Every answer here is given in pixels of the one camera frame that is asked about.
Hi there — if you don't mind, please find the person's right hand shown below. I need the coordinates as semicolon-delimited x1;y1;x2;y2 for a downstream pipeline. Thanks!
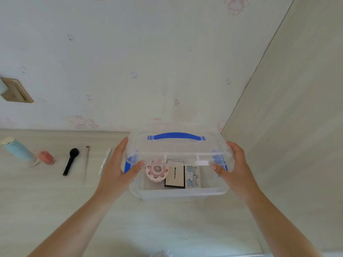
210;141;263;204

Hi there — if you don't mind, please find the person's left hand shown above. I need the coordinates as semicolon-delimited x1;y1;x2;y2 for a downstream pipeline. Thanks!
92;136;146;205

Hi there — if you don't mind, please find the white silver mascara pen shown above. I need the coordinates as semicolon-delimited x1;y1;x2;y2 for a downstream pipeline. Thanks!
98;147;112;176

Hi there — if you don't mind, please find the cake-shaped pink round compact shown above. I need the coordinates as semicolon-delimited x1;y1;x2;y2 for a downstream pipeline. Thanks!
145;159;169;183

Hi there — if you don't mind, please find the ornate silver blue palette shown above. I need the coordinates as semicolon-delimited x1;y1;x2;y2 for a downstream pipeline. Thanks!
185;164;202;189

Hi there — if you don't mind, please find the black makeup brush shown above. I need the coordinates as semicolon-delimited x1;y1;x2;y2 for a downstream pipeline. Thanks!
63;148;80;176

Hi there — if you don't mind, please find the black white Mooekiss palette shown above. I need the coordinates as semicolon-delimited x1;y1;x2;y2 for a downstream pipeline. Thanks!
164;159;186;189

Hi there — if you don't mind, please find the clear plastic box blue handle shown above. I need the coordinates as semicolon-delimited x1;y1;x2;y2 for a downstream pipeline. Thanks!
124;152;230;203

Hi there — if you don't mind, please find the clear lid with blue handle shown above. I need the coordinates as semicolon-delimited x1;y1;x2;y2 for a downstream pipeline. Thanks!
124;123;236;168

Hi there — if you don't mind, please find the pink lip gloss bottle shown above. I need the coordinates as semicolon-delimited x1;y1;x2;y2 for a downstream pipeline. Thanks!
37;150;56;166

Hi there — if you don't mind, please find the light blue spray bottle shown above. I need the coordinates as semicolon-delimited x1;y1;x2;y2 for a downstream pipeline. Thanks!
0;137;40;167

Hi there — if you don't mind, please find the person's right forearm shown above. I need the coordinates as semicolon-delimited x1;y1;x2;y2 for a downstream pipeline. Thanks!
244;191;326;257

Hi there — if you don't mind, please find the white knit top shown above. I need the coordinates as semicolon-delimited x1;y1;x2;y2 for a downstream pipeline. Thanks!
151;248;172;257

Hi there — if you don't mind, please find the gold wall socket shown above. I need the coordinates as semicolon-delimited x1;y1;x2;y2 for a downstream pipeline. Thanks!
0;77;34;104

